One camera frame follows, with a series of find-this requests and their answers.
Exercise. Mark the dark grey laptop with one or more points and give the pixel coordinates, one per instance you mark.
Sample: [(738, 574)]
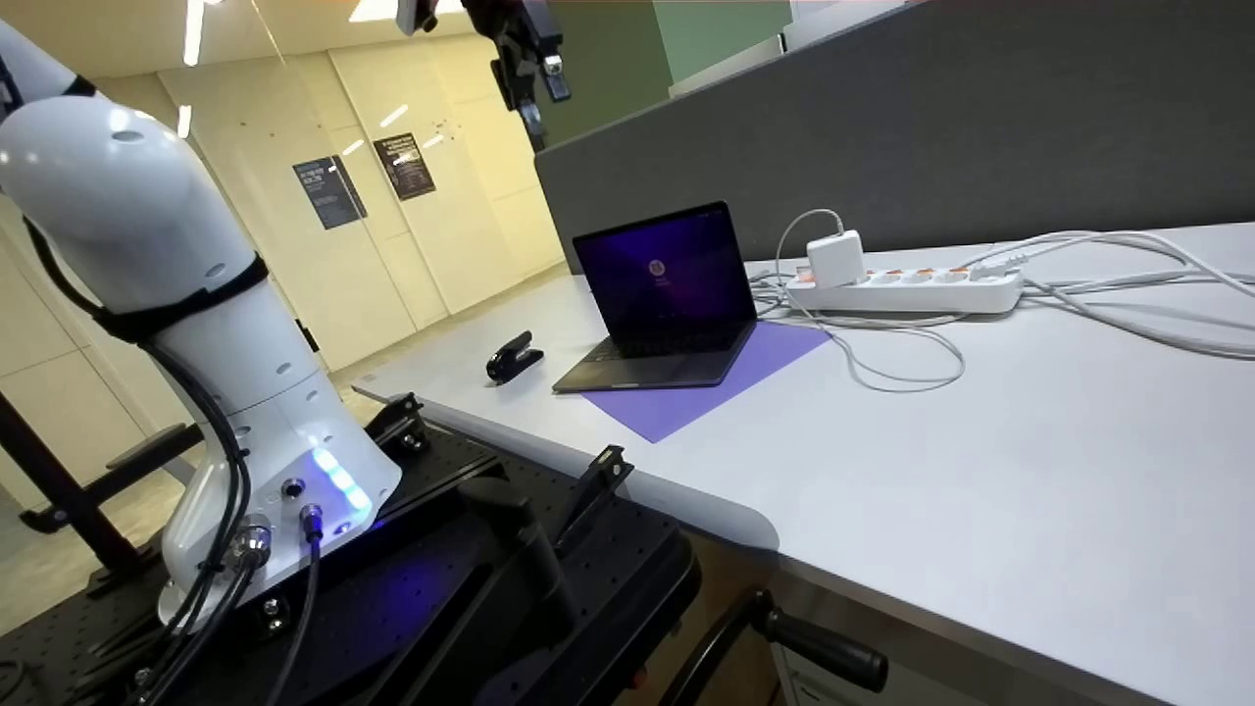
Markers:
[(668, 280)]

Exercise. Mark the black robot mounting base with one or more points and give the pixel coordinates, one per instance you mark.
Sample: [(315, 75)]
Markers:
[(434, 589)]

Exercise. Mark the dark wall poster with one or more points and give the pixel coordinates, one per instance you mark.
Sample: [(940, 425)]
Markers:
[(328, 194), (404, 166)]

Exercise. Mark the black metal stand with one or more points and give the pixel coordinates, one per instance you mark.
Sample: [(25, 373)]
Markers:
[(64, 492)]

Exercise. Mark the black stapler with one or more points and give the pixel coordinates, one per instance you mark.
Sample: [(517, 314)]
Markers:
[(517, 359)]

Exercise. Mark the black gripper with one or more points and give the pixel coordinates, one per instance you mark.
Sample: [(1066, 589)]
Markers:
[(511, 28)]

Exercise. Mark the ceiling light strip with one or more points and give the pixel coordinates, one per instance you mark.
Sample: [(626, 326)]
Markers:
[(394, 9), (195, 28)]

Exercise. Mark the purple paper mat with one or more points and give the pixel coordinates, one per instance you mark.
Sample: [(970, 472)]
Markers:
[(680, 410)]

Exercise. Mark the white power strip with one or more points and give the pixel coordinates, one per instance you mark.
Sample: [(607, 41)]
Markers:
[(917, 297)]

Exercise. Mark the grey desk partition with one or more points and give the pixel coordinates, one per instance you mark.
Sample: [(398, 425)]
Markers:
[(981, 119)]

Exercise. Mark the white laptop charger adapter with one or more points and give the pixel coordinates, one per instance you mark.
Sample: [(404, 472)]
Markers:
[(834, 260)]

